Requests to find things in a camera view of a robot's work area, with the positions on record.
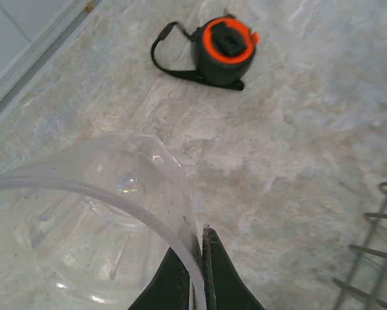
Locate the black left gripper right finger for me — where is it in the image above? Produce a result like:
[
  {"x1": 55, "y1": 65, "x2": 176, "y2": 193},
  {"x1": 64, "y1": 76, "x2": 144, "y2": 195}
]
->
[{"x1": 201, "y1": 225, "x2": 265, "y2": 310}]

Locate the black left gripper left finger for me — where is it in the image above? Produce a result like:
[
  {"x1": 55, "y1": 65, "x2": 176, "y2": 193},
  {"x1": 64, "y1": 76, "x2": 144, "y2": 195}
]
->
[{"x1": 128, "y1": 248, "x2": 196, "y2": 310}]

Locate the clear plastic cup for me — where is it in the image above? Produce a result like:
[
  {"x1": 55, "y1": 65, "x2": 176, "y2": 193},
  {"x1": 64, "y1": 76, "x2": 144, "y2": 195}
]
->
[{"x1": 0, "y1": 133, "x2": 207, "y2": 310}]

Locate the orange and black tape measure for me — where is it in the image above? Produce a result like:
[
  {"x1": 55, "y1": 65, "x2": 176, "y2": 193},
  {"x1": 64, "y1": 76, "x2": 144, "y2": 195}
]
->
[{"x1": 150, "y1": 15, "x2": 261, "y2": 92}]

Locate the grey wire dish rack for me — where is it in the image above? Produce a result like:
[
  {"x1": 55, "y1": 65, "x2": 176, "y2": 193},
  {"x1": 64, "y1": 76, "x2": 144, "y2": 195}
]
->
[{"x1": 331, "y1": 167, "x2": 387, "y2": 310}]

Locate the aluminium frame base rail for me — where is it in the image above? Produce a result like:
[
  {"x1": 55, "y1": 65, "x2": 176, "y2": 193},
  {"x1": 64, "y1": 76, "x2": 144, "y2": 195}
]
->
[{"x1": 0, "y1": 0, "x2": 100, "y2": 130}]

